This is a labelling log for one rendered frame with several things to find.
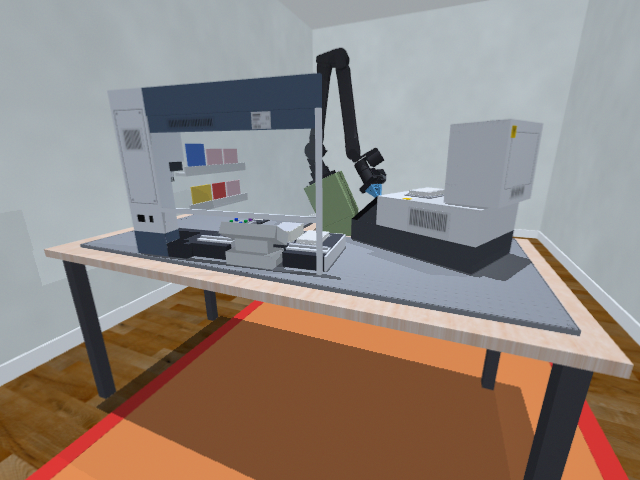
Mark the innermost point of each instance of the white lab instrument with black keypad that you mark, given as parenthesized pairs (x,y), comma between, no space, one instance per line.
(490,164)

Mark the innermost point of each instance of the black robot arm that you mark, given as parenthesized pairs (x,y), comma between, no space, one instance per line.
(340,60)

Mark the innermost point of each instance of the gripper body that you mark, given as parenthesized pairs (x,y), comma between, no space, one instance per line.
(368,179)

